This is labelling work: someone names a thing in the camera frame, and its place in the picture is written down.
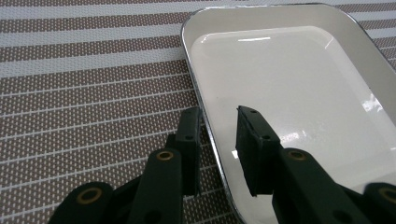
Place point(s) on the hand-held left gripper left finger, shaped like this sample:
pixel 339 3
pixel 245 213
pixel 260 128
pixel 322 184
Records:
pixel 186 155

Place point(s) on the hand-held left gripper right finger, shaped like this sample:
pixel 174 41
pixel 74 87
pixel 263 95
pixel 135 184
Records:
pixel 258 155

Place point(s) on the white square plate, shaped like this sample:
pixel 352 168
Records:
pixel 280 77

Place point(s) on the striped placemat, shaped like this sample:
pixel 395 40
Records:
pixel 77 93

